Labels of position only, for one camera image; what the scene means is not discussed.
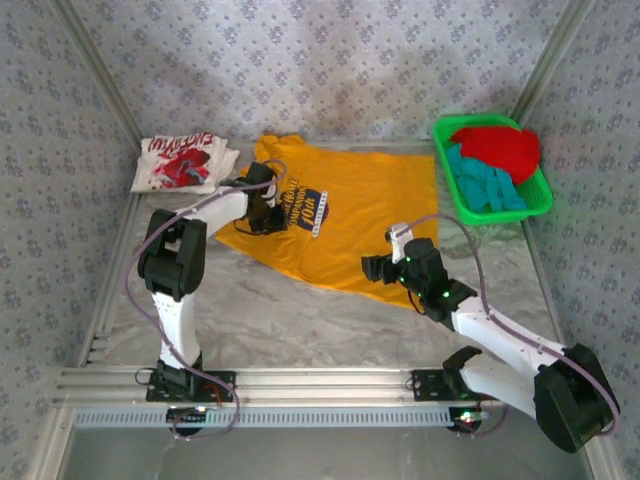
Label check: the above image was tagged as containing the yellow t-shirt with blue print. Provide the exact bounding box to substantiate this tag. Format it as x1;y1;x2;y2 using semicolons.
214;133;440;311

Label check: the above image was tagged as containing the folded white red-print t-shirt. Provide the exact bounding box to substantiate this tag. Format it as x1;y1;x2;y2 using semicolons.
130;132;240;195

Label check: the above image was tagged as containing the teal t-shirt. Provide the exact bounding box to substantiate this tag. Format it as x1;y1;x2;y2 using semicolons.
444;144;529;214

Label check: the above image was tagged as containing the green plastic basket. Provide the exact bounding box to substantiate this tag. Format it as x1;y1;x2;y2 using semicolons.
432;114;555;227

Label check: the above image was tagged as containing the red t-shirt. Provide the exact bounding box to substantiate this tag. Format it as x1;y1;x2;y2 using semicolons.
449;125;543;185

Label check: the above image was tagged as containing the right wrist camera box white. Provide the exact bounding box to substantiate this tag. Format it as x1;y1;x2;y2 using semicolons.
384;223;414;265

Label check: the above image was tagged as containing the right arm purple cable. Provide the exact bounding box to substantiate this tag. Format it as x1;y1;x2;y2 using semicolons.
397;214;622;439

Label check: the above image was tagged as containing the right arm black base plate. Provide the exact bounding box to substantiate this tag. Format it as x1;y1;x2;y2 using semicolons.
410;368;504;402

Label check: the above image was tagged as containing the aluminium table end rail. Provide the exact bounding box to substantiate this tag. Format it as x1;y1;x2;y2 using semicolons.
227;139;436;148

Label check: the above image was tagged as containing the wide aluminium mounting rail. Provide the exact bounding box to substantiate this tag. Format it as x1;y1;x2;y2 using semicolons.
53;367;599;406

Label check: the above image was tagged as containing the grey slotted cable duct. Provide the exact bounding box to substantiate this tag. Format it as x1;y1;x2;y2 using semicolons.
73;407;459;429

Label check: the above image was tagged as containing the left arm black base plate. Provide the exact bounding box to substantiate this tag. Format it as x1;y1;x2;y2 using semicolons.
145;370;237;404

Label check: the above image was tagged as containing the aluminium frame post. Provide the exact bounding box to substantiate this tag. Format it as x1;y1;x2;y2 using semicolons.
49;0;147;145
509;0;597;124

